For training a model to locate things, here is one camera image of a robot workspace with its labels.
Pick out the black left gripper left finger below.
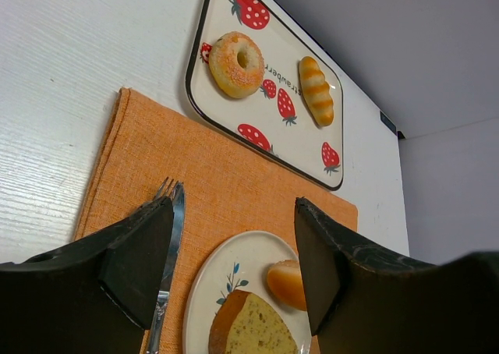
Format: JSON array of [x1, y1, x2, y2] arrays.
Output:
[[1, 197, 173, 353]]

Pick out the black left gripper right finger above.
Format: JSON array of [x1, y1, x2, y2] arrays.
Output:
[[295, 198, 498, 353]]

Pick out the round golden bun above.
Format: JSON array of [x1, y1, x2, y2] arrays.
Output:
[[266, 260, 307, 311]]

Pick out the brown bread slice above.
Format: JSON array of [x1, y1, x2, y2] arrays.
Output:
[[208, 290, 298, 353]]

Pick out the striped long bread roll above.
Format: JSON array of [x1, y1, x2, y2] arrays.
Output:
[[299, 56, 334, 127]]

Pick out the silver table knife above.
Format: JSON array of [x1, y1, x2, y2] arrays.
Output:
[[145, 183, 186, 354]]

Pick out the silver fork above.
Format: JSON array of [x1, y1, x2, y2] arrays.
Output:
[[131, 177, 180, 215]]

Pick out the white blue ceramic plate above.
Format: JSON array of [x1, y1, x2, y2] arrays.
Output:
[[182, 231, 312, 353]]

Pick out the orange cloth placemat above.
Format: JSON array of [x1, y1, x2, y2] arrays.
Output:
[[75, 88, 358, 353]]

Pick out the blue label right corner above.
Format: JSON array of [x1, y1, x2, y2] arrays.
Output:
[[380, 111, 398, 136]]

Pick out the strawberry print white tray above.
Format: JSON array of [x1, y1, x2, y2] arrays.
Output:
[[186, 0, 344, 190]]

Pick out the sugared bagel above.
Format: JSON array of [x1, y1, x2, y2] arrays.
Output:
[[208, 31, 265, 99]]

